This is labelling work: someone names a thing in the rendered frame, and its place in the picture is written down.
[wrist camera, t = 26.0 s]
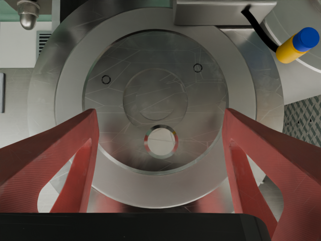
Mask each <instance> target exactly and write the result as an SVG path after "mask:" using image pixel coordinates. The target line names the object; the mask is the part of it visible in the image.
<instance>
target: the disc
mask: <svg viewBox="0 0 321 241"><path fill-rule="evenodd" d="M142 7H170V8H173V0H89V1H87V2H85V3H84V4H82V5H81V6H80V7H78V8H77V9H76V10H74V11H73V12H72V13H71V14H70V15H68V16H67V17H66V18H65V19H64V20H63V21H62V22H61V23H60V25H59V26H58V27H57V28H56V29H55V31H54V32H53V33H52V35H51V36H50V37H49V39H48V40H47V42H46V44H45V45H44V47H43V49H42V51H41V53H40V55H39V57H38V59H37V61H36V64H35V67H34V69H33V72H32V77H31V80H30V85H29V91H28V99H27V121H28V129H29V134H30V137H31V136H34V135H36V134H39V133H41V132H43V131H46V130H49V129H51V128H53V127H55V126H56V124H55V118H54V97H55V90H56V86H57V81H58V78H59V75H60V73H61V70H62V68H63V65H64V63H65V61H66V59H67V57H68V56H69V54H70V53H71V51H72V50H73V48H74V47H75V46H76V44H77V43H78V42H79V41H80V40H81V39H82V38H83V37H84V36H85V35H86V34H87V33H88V32H89V31H90V30H91V29H93V28H94V27H95V26H97V25H98V24H100V23H101V22H102V21H104V20H106V19H108V18H110V17H112V16H114V15H116V14H118V13H121V12H124V11H128V10H132V9H136V8H142ZM216 27H218V28H219V29H220V30H221V31H222V32H224V33H225V34H226V35H227V36H228V37H229V38H230V39H231V40H232V42H233V43H234V44H235V45H236V46H237V48H238V49H239V51H240V52H241V54H242V55H243V57H244V59H245V61H246V63H247V65H248V67H249V69H250V72H251V74H252V77H253V81H254V84H255V89H256V95H257V120H256V121H257V122H259V123H261V124H263V125H265V126H267V127H269V128H271V129H274V130H276V131H278V132H282V130H283V123H284V97H283V89H282V84H281V80H280V76H279V72H278V69H277V66H276V63H275V61H274V58H273V56H272V54H271V52H270V50H269V48H268V47H267V46H266V45H265V43H264V42H263V41H262V40H261V39H260V37H259V36H258V34H257V33H256V31H255V30H254V28H253V27H252V25H216ZM246 155H247V154H246ZM247 158H248V161H249V164H250V167H251V169H252V172H253V175H254V178H255V180H256V183H257V186H259V185H260V184H261V182H262V181H263V179H264V178H265V176H266V174H265V173H264V172H263V171H262V170H261V169H260V168H259V167H258V166H257V165H256V164H255V162H254V161H253V160H252V159H251V158H250V157H249V156H248V155H247ZM70 167H71V163H70V161H68V162H67V163H66V164H65V165H64V166H63V167H62V168H61V169H60V170H59V172H58V173H57V174H56V175H55V176H54V177H53V178H52V179H51V180H50V181H49V182H50V183H51V185H52V186H53V187H54V189H55V190H56V191H57V193H58V194H60V192H61V190H62V188H63V186H64V184H65V181H66V178H67V176H68V173H69V170H70ZM233 211H234V205H233V201H232V195H231V190H230V185H229V180H228V179H227V180H226V181H224V182H223V183H222V184H221V185H220V186H219V187H218V188H216V189H215V190H214V191H212V192H211V193H209V194H207V195H205V196H204V197H202V198H200V199H198V200H195V201H193V202H190V203H187V204H184V205H180V206H176V207H171V208H140V207H135V206H131V205H127V204H124V203H121V202H119V201H116V200H114V199H112V198H109V197H107V196H106V195H104V194H102V193H101V192H99V191H98V190H96V189H95V188H94V187H92V186H91V191H90V196H89V201H88V206H87V211H86V212H87V213H232V212H233Z"/></svg>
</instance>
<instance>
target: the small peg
mask: <svg viewBox="0 0 321 241"><path fill-rule="evenodd" d="M178 143H179V141H178V136H177V134H176V132H175V131H174V129H172V128H171V127H170V126H167V125H163V124H160V125H155V126H153V127H151V128H150V129H149V130H148V131H147V133H146V135H145V138H144V145H145V148H146V150H147V152H148V153H149V154H150V155H151V156H152V157H154V158H157V159H165V158H168V157H170V156H172V155H173V154H174V153H175V152H176V150H177V148H178Z"/></svg>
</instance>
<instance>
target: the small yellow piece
mask: <svg viewBox="0 0 321 241"><path fill-rule="evenodd" d="M241 13H242V14H243V15H244V16H245V17H246V18H247V20H248V21H249V22H250V24H251V25H252V27H253V28H254V30H255V31H256V33H257V34H258V36H259V37H260V39H261V40H262V41H263V42H264V43H265V45H266V46H267V47H268V48H269V49H271V50H272V51H273V52H275V53H276V57H277V59H278V60H279V61H280V62H282V63H285V64H286V63H290V62H292V61H293V60H295V59H297V58H298V57H300V56H302V55H303V54H305V53H307V52H308V51H309V50H310V49H312V48H313V47H315V46H316V45H317V44H318V42H319V40H320V36H319V34H318V32H317V31H316V30H315V29H314V28H311V27H306V28H303V29H302V30H301V31H299V32H298V33H296V34H294V35H293V36H292V37H290V38H289V39H288V40H287V41H286V42H284V43H283V44H282V45H280V46H278V45H277V44H275V43H274V42H273V41H272V40H271V39H270V38H269V37H268V36H267V35H266V33H265V32H264V31H263V29H262V28H261V26H260V25H259V23H258V22H257V20H256V19H255V17H254V16H253V15H252V13H251V12H250V11H249V10H243V11H241Z"/></svg>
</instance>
